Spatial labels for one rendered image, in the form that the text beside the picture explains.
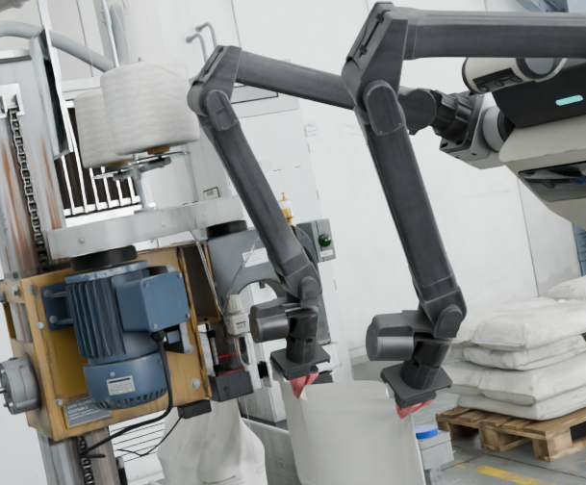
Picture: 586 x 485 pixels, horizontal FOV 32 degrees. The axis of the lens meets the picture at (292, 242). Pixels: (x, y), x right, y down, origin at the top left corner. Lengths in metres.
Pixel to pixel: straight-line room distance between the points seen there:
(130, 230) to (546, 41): 0.80
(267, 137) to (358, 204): 1.17
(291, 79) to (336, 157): 5.03
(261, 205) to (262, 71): 0.24
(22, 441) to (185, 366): 2.78
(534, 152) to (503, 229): 5.76
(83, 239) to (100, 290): 0.10
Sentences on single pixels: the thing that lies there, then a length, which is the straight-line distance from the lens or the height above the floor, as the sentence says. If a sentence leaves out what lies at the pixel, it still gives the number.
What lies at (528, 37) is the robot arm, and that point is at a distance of 1.38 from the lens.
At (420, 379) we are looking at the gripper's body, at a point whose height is 1.08.
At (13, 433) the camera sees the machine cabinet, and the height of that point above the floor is 0.57.
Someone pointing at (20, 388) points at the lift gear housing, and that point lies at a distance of 2.02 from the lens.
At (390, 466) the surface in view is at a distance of 1.78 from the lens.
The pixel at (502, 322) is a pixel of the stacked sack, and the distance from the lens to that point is 4.79.
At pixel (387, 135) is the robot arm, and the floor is 1.45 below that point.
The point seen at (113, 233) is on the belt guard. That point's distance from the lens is 1.79.
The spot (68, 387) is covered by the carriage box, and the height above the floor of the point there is 1.12.
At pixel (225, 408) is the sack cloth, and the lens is 2.38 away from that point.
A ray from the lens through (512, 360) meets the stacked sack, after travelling 4.78.
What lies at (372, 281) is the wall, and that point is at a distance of 6.93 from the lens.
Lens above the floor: 1.41
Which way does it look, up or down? 3 degrees down
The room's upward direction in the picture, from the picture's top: 11 degrees counter-clockwise
